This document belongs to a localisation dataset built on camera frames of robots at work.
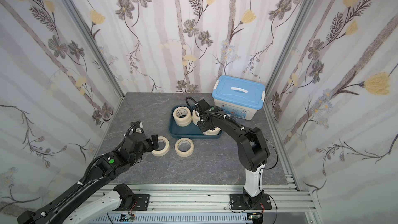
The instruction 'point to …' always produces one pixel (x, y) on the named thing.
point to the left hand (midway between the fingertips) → (152, 137)
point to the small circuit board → (127, 218)
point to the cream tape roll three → (182, 153)
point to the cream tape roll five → (196, 116)
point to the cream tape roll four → (211, 132)
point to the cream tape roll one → (163, 152)
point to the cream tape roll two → (182, 116)
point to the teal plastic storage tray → (191, 131)
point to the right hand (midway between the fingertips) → (209, 121)
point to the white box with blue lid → (238, 97)
